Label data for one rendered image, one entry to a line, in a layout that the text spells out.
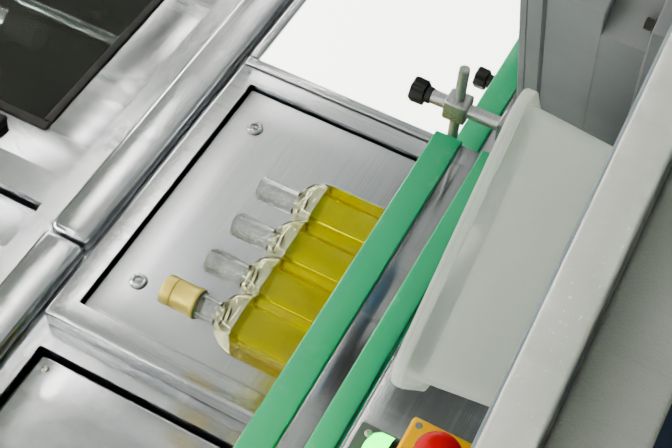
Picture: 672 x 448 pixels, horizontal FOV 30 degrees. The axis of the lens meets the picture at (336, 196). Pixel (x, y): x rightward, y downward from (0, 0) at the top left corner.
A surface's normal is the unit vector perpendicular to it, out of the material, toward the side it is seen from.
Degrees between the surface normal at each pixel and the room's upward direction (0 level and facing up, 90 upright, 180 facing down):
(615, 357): 90
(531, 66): 90
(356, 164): 90
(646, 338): 90
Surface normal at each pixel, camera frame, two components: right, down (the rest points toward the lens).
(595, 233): -0.11, -0.35
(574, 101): -0.46, 0.85
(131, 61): 0.04, -0.61
